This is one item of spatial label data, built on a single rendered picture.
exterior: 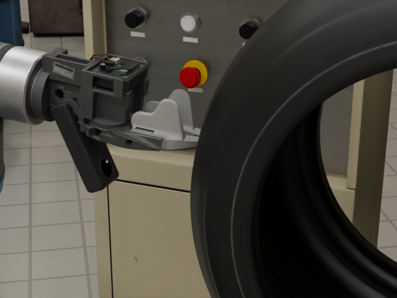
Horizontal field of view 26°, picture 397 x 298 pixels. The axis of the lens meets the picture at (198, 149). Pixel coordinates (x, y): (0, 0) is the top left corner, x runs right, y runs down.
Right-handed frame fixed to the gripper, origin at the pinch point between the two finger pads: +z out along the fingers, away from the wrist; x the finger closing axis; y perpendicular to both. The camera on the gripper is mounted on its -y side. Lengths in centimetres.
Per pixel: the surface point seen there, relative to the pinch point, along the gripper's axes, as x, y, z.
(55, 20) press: 414, -135, -242
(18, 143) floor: 242, -140, -168
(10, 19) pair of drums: 288, -96, -201
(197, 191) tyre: -9.3, -0.9, 3.2
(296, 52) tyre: -11.5, 17.0, 11.8
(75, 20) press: 419, -134, -231
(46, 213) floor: 183, -135, -119
